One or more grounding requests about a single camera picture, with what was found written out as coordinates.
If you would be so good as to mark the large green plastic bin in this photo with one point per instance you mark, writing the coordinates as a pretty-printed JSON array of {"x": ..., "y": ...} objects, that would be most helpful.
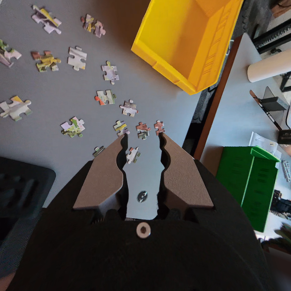
[{"x": 245, "y": 181}]

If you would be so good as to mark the group of puzzle pieces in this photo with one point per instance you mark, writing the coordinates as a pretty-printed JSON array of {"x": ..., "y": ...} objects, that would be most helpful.
[{"x": 77, "y": 58}]

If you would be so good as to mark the white water bottle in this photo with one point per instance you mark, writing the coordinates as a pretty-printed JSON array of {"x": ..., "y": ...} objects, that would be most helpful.
[{"x": 268, "y": 68}]

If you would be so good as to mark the purple jigsaw piece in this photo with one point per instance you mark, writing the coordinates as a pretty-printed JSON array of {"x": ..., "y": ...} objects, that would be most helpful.
[{"x": 110, "y": 72}]

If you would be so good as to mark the grey metal stand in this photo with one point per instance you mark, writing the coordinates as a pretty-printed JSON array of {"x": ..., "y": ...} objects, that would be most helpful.
[{"x": 272, "y": 103}]

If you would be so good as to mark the round black desk sticker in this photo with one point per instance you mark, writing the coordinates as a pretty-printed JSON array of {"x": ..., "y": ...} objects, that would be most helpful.
[{"x": 142, "y": 196}]

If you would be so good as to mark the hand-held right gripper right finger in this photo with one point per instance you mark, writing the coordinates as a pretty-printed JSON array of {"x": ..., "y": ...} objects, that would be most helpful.
[{"x": 184, "y": 181}]

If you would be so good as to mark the yellow plastic bin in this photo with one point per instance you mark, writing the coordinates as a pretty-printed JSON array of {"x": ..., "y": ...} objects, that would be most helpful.
[{"x": 181, "y": 45}]

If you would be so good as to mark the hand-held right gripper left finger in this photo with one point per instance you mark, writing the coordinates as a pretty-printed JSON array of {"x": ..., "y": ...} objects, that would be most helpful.
[{"x": 102, "y": 181}]

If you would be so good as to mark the white paper booklet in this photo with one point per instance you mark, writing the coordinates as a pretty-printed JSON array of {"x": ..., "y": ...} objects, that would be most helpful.
[{"x": 259, "y": 138}]

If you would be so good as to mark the grey desk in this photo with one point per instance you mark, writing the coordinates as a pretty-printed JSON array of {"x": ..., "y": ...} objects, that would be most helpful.
[
  {"x": 231, "y": 102},
  {"x": 68, "y": 91}
]

